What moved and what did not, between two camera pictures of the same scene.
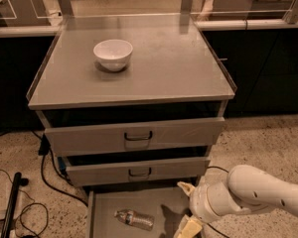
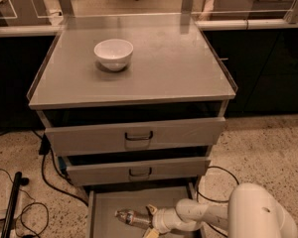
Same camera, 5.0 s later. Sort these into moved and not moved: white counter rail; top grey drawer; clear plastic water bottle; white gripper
Moved: white gripper
Not moved: top grey drawer; clear plastic water bottle; white counter rail
